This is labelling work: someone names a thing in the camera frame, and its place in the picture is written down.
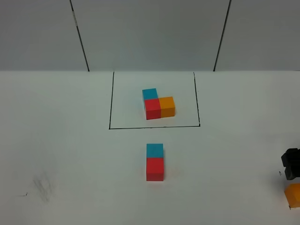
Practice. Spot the blue template cube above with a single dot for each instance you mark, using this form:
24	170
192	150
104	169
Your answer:
149	96

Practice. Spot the red template cube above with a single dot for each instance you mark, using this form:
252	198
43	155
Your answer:
152	109

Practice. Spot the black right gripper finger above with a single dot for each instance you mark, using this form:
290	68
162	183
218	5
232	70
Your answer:
292	172

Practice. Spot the orange template cube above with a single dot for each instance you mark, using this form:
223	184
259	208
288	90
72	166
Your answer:
167	106

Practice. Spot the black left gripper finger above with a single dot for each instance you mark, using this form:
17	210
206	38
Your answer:
291	157

